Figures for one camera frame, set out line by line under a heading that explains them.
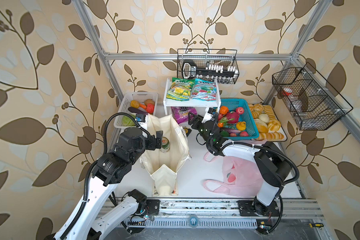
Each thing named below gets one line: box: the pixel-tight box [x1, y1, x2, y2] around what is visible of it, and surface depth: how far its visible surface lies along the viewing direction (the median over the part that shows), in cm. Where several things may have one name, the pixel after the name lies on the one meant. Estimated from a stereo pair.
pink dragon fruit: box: [226, 112, 239, 124], surface depth 104 cm
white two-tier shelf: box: [163, 78, 221, 116], surface depth 78 cm
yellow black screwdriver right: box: [309, 222, 324, 228], surface depth 71 cm
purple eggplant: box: [128, 106, 149, 115], surface depth 115 cm
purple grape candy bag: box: [170, 106, 197, 124], surface depth 88 cm
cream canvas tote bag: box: [139, 113, 191, 197], surface depth 80 cm
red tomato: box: [146, 103, 155, 114], surface depth 110 cm
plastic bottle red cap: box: [282, 87, 306, 118], surface depth 81 cm
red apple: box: [236, 107, 245, 115], surface depth 110 cm
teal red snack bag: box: [191, 78, 217, 102], surface depth 79 cm
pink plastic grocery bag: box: [203, 151, 261, 198], surface depth 82 cm
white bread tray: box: [248, 103, 288, 142], surface depth 104 cm
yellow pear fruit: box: [236, 121, 247, 131], surface depth 104 cm
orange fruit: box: [219, 105, 229, 115], surface depth 107 cm
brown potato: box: [130, 100, 140, 109], surface depth 117 cm
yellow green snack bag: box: [166, 77, 195, 101], surface depth 80 cm
